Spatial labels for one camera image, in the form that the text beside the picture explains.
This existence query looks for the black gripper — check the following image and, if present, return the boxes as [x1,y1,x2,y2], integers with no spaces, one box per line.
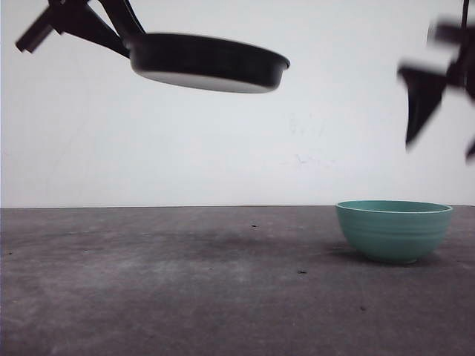
[397,17,475,162]
[16,0,145,58]

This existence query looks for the teal ceramic bowl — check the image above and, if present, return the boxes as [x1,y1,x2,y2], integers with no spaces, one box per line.
[335,200,453,264]

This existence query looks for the black frying pan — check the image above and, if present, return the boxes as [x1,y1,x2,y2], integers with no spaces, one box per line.
[125,33,290,93]

